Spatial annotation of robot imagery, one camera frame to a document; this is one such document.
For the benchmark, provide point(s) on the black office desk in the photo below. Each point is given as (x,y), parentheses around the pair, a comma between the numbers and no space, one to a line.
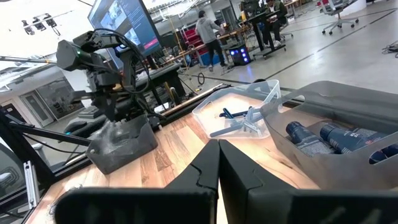
(264,37)

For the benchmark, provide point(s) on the grey plastic bin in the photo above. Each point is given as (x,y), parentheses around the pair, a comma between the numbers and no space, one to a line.
(311,174)

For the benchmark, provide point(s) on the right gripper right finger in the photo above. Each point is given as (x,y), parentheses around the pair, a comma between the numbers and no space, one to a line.
(236,186)

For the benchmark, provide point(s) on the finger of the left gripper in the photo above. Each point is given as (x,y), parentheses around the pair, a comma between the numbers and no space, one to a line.
(106,107)
(113,105)

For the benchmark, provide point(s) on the red storage crate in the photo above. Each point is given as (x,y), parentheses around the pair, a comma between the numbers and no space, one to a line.
(191,37)

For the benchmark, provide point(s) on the navy tube with pink lettering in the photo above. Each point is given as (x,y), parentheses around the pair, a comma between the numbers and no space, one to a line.
(348,138)

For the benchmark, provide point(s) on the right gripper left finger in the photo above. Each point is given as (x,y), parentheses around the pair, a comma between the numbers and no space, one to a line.
(205,171)

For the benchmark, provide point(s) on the monitor with blue screen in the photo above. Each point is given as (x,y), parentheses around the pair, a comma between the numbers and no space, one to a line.
(124,21)

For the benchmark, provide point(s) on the clear plastic bin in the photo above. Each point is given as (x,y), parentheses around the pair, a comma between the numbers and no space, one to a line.
(211,109)

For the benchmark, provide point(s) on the black ceiling spotlight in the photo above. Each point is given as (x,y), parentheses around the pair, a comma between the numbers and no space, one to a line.
(39,24)
(51,22)
(28,28)

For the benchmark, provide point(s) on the grey metal rod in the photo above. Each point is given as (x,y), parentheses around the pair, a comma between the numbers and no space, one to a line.
(28,59)

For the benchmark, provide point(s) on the silver metal bracket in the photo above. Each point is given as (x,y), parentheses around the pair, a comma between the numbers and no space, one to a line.
(31,183)

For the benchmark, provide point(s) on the grey office chair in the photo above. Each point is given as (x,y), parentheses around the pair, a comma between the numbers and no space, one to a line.
(339,15)

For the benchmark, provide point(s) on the dark translucent plastic bin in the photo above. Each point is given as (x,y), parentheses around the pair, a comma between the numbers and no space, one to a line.
(124,155)

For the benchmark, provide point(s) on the navy blue toiletry tube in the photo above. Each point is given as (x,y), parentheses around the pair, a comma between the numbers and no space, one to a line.
(384,154)
(308,140)

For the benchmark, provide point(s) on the black computer tower blue lights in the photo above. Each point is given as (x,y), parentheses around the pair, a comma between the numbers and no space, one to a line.
(240,56)

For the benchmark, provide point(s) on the person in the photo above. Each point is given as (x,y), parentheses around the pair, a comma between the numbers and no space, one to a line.
(275,18)
(210,34)

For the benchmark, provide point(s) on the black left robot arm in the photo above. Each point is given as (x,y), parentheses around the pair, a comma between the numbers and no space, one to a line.
(127,68)

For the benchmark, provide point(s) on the blue storage crate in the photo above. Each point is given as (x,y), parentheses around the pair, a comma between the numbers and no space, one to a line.
(206,59)

